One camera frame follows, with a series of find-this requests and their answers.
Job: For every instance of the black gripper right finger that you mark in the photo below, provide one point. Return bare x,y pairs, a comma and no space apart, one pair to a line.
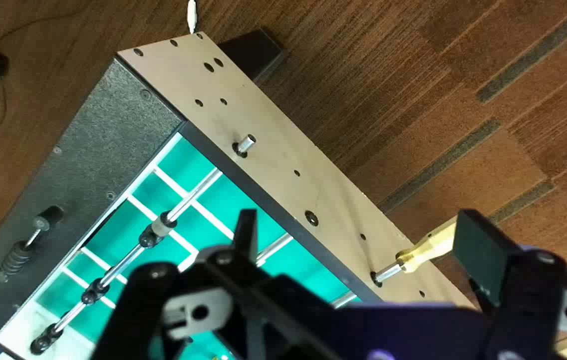
507,281

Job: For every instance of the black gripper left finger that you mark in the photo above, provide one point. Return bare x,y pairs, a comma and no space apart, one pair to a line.
262,316

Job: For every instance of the wooden foosball rod handle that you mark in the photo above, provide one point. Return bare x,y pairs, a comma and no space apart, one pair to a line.
433,244

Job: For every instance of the far steel foosball rod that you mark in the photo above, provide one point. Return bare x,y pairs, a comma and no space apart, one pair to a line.
162,216

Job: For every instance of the foosball table cabinet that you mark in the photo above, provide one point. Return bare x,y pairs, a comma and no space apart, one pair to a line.
314,222

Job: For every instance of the black spring rod end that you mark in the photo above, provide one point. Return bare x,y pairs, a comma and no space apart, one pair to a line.
22,251

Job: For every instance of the black table leg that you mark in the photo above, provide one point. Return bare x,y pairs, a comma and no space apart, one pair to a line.
256,52

